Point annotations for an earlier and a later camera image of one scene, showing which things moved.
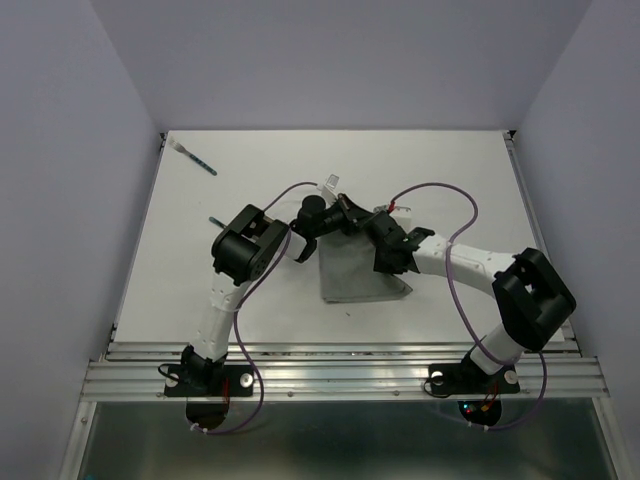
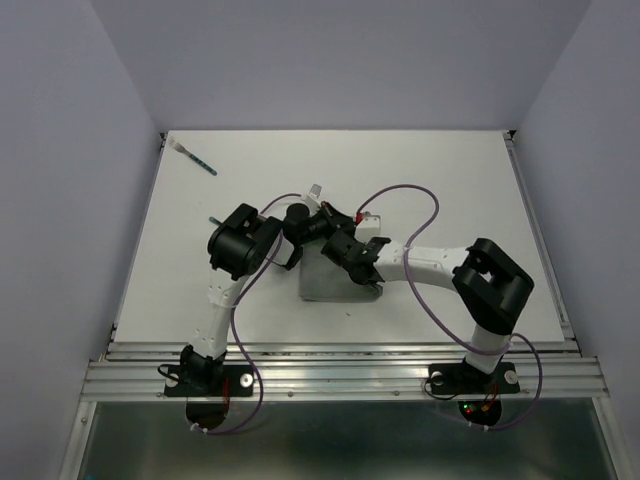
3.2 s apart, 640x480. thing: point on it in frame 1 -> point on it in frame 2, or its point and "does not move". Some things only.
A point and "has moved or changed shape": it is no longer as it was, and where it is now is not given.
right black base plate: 465,379 does not move
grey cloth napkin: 347,268 has moved or changed shape
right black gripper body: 382,263 -> 351,276
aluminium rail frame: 554,370 does not move
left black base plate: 209,381 does not move
